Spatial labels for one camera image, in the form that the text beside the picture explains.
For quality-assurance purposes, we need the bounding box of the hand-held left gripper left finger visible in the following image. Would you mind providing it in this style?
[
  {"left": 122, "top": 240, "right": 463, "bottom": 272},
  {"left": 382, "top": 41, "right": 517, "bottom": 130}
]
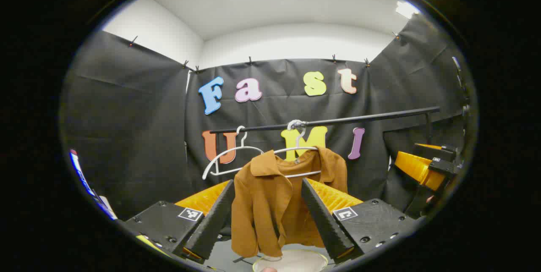
[{"left": 123, "top": 179, "right": 236, "bottom": 264}]

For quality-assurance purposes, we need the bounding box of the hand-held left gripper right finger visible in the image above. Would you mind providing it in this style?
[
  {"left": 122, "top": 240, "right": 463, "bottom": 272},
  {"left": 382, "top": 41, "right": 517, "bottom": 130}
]
[{"left": 300, "top": 178, "right": 418, "bottom": 265}]

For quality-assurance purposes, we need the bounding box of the white laundry hamper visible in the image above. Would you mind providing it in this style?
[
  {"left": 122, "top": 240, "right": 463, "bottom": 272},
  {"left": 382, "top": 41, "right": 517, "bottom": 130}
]
[{"left": 252, "top": 249, "right": 329, "bottom": 272}]

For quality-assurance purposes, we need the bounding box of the brown shirt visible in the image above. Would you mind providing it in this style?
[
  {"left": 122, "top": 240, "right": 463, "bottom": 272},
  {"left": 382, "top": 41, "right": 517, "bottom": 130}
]
[{"left": 230, "top": 147, "right": 348, "bottom": 259}]

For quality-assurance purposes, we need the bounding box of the black clothes rack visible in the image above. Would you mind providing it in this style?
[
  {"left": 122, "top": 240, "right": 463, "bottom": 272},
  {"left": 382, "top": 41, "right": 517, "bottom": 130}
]
[{"left": 208, "top": 106, "right": 441, "bottom": 146}]

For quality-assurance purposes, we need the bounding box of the white plastic hanger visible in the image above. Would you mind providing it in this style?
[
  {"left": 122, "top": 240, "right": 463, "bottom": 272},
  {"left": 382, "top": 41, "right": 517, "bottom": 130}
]
[
  {"left": 202, "top": 126, "right": 265, "bottom": 180},
  {"left": 273, "top": 121, "right": 322, "bottom": 179}
]

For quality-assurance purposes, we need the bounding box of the black backdrop cloth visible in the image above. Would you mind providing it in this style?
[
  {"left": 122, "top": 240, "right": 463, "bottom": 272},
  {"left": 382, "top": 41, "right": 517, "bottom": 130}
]
[{"left": 60, "top": 13, "right": 467, "bottom": 222}]

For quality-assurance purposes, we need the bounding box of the small ceiling light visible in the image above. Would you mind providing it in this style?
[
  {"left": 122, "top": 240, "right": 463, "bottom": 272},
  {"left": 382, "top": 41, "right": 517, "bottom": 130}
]
[{"left": 395, "top": 0, "right": 421, "bottom": 19}]

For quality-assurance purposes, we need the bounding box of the row of black cloth clips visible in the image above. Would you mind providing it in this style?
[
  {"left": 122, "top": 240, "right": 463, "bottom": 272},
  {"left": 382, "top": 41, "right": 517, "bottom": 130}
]
[{"left": 129, "top": 31, "right": 400, "bottom": 74}]

